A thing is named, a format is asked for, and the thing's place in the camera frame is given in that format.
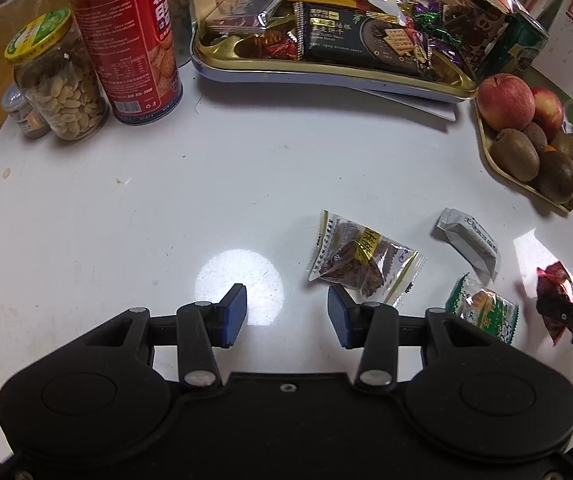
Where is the left kiwi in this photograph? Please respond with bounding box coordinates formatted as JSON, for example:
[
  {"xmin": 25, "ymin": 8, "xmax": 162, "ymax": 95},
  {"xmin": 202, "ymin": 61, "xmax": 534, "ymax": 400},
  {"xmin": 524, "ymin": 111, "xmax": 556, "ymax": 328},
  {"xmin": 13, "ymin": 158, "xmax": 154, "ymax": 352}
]
[{"xmin": 490, "ymin": 128, "xmax": 540, "ymax": 182}]

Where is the white grey snack packet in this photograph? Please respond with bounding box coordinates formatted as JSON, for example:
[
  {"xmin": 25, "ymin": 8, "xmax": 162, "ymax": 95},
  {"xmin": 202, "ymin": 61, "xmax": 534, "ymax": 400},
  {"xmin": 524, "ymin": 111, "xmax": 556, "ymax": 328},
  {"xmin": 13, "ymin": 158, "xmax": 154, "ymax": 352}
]
[{"xmin": 436, "ymin": 208, "xmax": 501, "ymax": 278}]

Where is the green biscuit packet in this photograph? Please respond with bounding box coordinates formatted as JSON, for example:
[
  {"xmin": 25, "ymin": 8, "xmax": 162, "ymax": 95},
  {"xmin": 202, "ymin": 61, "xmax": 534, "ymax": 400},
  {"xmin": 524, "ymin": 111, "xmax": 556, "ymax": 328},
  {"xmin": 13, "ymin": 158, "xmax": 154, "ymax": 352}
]
[{"xmin": 446, "ymin": 274, "xmax": 519, "ymax": 344}]

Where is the fruit plate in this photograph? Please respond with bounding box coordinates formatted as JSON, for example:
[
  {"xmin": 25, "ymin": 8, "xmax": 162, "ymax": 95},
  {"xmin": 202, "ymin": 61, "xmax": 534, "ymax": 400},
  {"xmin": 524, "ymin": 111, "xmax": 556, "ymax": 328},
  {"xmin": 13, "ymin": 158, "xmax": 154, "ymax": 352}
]
[{"xmin": 477, "ymin": 110, "xmax": 573, "ymax": 211}]

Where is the brown dried fruit packet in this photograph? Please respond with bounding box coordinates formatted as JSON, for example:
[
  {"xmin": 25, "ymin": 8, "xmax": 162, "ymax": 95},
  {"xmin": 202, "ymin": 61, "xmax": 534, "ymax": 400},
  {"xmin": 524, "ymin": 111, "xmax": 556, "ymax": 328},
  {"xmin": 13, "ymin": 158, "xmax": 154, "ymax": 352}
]
[{"xmin": 308, "ymin": 210, "xmax": 426, "ymax": 307}]

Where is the glass peanut jar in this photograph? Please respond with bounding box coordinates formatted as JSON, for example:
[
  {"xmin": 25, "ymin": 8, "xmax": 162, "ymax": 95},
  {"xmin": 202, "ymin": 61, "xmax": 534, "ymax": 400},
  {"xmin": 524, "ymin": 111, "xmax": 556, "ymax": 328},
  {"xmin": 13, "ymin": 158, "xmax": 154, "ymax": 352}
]
[{"xmin": 4, "ymin": 8, "xmax": 110, "ymax": 141}]

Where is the mint green cup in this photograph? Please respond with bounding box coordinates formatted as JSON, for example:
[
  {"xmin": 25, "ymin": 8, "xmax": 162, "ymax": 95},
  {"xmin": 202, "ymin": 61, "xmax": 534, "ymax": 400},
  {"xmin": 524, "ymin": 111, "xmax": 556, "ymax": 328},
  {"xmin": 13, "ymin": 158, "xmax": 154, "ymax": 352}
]
[{"xmin": 168, "ymin": 0, "xmax": 192, "ymax": 67}]

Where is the front centre kiwi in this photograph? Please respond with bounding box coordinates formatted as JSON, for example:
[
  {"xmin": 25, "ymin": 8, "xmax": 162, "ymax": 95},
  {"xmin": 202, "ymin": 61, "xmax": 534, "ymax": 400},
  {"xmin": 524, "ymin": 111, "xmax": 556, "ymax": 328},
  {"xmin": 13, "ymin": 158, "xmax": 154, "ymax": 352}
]
[{"xmin": 536, "ymin": 151, "xmax": 573, "ymax": 204}]

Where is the right red apple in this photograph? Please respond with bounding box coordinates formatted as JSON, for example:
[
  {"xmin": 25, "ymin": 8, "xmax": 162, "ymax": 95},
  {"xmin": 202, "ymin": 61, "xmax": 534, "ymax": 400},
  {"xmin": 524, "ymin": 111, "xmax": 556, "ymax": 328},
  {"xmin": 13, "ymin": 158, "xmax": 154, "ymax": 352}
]
[{"xmin": 531, "ymin": 87, "xmax": 564, "ymax": 142}]

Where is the gold tray full of snacks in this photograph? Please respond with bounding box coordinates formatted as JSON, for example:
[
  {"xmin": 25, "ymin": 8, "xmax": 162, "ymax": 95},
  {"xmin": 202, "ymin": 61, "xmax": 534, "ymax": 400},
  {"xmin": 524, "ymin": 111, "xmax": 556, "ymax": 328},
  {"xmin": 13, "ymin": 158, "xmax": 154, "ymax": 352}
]
[{"xmin": 191, "ymin": 0, "xmax": 477, "ymax": 103}]

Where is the red bayberry snack packet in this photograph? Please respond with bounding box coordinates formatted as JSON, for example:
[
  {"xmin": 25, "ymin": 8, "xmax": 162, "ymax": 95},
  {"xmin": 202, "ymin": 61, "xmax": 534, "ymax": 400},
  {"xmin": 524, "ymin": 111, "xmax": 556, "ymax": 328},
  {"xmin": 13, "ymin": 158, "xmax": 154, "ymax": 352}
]
[{"xmin": 536, "ymin": 261, "xmax": 573, "ymax": 346}]

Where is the kiwi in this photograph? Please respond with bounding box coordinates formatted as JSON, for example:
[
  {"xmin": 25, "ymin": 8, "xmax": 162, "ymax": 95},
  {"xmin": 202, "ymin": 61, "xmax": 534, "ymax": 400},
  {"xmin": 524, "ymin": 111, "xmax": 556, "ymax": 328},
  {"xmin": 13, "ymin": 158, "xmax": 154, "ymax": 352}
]
[
  {"xmin": 536, "ymin": 151, "xmax": 573, "ymax": 204},
  {"xmin": 490, "ymin": 128, "xmax": 540, "ymax": 182},
  {"xmin": 550, "ymin": 130, "xmax": 573, "ymax": 162}
]

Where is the red apple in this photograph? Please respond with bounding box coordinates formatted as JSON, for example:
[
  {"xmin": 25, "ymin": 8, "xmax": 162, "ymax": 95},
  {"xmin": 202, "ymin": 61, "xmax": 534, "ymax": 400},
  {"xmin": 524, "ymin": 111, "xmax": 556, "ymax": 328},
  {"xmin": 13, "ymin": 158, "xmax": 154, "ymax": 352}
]
[
  {"xmin": 531, "ymin": 87, "xmax": 564, "ymax": 142},
  {"xmin": 476, "ymin": 73, "xmax": 536, "ymax": 132}
]

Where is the small silver lid jar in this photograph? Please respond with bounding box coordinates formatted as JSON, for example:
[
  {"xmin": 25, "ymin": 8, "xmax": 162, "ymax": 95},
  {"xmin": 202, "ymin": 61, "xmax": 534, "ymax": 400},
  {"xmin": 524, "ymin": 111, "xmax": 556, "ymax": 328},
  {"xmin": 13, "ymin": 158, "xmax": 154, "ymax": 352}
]
[{"xmin": 1, "ymin": 82, "xmax": 50, "ymax": 140}]

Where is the left red apple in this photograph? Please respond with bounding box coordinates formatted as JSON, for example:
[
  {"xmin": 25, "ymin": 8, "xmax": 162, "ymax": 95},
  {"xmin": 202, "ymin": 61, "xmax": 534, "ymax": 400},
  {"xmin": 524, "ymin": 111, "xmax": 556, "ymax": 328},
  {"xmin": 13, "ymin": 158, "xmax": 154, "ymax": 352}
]
[{"xmin": 476, "ymin": 73, "xmax": 536, "ymax": 132}]

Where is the red biscuit can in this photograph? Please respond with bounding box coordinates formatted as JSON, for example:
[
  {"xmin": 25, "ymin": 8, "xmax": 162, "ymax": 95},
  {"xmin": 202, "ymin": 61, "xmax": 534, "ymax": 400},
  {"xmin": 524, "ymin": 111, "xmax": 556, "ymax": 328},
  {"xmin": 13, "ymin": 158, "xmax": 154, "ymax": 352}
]
[{"xmin": 70, "ymin": 0, "xmax": 182, "ymax": 125}]

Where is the right kiwi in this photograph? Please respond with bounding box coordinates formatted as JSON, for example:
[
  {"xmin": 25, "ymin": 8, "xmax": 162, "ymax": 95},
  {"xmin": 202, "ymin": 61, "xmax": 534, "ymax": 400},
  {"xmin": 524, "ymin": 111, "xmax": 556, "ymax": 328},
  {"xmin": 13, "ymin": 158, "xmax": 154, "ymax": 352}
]
[{"xmin": 550, "ymin": 130, "xmax": 573, "ymax": 162}]

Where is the black cracker packet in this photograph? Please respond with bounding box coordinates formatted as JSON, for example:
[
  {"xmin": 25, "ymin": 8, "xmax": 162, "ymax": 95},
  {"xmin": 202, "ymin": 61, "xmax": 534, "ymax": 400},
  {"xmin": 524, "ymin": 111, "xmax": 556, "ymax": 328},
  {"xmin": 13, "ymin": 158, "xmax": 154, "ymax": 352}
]
[{"xmin": 294, "ymin": 2, "xmax": 434, "ymax": 80}]

